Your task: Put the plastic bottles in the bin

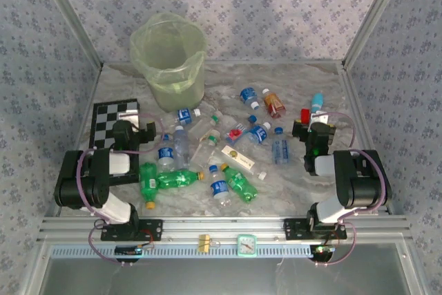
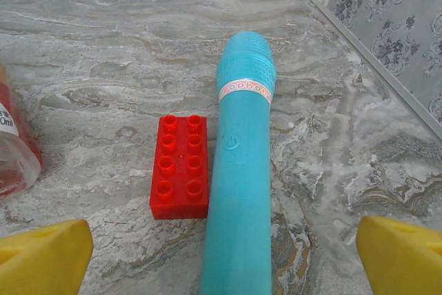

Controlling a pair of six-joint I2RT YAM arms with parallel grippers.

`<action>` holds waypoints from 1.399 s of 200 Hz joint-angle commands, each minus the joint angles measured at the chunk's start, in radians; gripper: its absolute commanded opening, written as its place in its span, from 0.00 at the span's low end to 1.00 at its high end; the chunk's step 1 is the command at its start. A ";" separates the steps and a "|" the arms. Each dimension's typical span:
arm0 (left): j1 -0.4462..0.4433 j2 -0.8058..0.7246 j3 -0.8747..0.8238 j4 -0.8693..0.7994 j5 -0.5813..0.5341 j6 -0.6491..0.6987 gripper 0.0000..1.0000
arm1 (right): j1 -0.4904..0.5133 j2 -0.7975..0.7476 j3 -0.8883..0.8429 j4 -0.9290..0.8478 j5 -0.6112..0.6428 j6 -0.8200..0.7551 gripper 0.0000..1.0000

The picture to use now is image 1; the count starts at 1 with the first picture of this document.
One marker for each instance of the orange juice bottle white cap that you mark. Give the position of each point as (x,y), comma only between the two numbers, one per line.
(274,103)

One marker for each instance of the tall clear plastic bottle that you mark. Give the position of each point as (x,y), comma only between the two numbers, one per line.
(181,146)

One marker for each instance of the blue label bottle white cap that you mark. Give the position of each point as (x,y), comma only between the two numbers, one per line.
(257,133)
(248,94)
(184,116)

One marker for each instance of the green bottle yellow cap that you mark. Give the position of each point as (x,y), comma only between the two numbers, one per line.
(177,179)
(240,184)
(148,181)

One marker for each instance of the clear bottle green cap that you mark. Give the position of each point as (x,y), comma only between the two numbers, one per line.
(203,153)
(202,126)

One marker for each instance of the clear bottle red label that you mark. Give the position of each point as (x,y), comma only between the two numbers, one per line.
(235,134)

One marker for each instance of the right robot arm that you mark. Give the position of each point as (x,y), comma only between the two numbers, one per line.
(362,184)

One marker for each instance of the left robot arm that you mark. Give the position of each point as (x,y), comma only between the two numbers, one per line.
(79,184)

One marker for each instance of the green-lined waste bin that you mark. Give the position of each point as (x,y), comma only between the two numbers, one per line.
(165,77)

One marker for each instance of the small red plastic object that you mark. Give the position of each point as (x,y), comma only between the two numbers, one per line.
(305,114)

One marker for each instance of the teal cylindrical tube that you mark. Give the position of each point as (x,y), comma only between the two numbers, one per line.
(317,101)

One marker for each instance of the black and grey checkerboard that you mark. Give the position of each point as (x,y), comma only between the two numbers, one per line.
(103,115)

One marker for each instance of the small black circuit board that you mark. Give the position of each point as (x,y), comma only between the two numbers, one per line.
(127,250)
(323,250)

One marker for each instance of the yellow binder clip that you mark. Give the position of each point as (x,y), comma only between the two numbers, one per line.
(204,243)

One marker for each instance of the small green square clock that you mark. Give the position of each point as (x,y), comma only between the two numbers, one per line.
(246,246)

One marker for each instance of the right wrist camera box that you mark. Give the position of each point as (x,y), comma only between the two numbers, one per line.
(319,119)

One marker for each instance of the aluminium frame rail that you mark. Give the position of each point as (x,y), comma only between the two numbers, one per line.
(85,119)
(360,119)
(276,63)

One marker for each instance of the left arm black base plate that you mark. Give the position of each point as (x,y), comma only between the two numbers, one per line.
(152,230)

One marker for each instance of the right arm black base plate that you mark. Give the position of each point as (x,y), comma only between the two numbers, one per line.
(295,229)

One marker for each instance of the wide aluminium mounting rail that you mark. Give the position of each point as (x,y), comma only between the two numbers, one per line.
(221,229)

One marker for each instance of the aluminium frame post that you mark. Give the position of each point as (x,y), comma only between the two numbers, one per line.
(70,15)
(373,15)

